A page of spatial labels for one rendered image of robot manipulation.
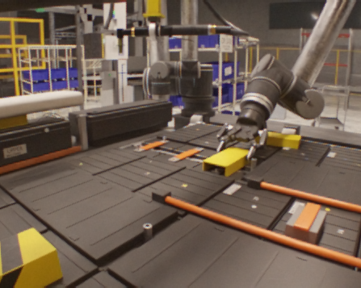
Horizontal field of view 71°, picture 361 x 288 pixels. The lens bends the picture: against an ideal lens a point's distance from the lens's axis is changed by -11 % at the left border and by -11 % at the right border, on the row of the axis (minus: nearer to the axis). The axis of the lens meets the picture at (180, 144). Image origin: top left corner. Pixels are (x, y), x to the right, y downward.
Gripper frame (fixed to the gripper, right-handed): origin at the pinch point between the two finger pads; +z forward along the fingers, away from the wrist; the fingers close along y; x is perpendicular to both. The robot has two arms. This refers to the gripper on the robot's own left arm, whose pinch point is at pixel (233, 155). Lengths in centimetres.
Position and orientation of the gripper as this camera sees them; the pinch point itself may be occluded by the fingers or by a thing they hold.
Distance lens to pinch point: 79.7
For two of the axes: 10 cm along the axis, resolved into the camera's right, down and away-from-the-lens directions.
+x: 3.9, 6.0, 7.0
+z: -4.7, 7.9, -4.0
